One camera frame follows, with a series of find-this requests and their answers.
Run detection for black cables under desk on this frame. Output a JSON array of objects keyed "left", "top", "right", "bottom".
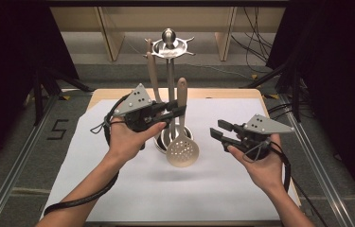
[{"left": 229, "top": 6, "right": 277, "bottom": 76}]

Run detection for light wooden table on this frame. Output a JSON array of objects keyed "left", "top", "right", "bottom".
[{"left": 41, "top": 87, "right": 303, "bottom": 227}]

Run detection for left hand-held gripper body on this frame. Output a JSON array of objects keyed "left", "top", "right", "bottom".
[{"left": 112, "top": 82, "right": 169, "bottom": 133}]

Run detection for black sleeved gripper cable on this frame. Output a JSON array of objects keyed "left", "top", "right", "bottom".
[
  {"left": 269, "top": 141, "right": 328, "bottom": 227},
  {"left": 43, "top": 94, "right": 132, "bottom": 218}
]

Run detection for person's left hand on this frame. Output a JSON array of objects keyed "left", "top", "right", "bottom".
[{"left": 105, "top": 117, "right": 168, "bottom": 166}]

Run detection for black curtain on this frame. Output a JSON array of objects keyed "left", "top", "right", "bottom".
[
  {"left": 265, "top": 0, "right": 355, "bottom": 217},
  {"left": 0, "top": 0, "right": 80, "bottom": 179}
]

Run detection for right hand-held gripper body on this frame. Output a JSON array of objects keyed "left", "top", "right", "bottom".
[{"left": 233, "top": 113, "right": 295, "bottom": 161}]

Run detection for white table sheet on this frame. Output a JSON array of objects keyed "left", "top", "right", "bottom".
[{"left": 40, "top": 97, "right": 301, "bottom": 222}]

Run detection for black floor cables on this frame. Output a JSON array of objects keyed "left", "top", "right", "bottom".
[{"left": 266, "top": 100, "right": 296, "bottom": 121}]

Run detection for grey lanyard loop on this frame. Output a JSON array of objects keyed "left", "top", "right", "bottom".
[
  {"left": 90, "top": 120, "right": 116, "bottom": 135},
  {"left": 242, "top": 139, "right": 273, "bottom": 164}
]

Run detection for metal floor rail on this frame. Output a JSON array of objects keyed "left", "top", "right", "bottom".
[
  {"left": 278, "top": 94, "right": 353, "bottom": 227},
  {"left": 0, "top": 94, "right": 60, "bottom": 227}
]

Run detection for person's right hand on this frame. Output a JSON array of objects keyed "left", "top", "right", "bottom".
[{"left": 226, "top": 133, "right": 284, "bottom": 194}]

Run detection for beige office desk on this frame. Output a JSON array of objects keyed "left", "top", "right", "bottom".
[{"left": 49, "top": 5, "right": 287, "bottom": 62}]

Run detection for steel utensil stand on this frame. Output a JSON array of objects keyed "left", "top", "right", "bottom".
[{"left": 144, "top": 27, "right": 196, "bottom": 156}]

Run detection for beige kitchen utensil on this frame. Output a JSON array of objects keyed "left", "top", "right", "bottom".
[{"left": 144, "top": 38, "right": 164, "bottom": 105}]

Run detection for black tripod stand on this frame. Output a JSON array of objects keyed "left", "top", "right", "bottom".
[
  {"left": 32, "top": 65, "right": 95, "bottom": 127},
  {"left": 239, "top": 46, "right": 310, "bottom": 123}
]

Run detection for beige slotted skimmer spoon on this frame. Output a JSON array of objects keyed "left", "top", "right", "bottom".
[{"left": 165, "top": 77, "right": 201, "bottom": 168}]

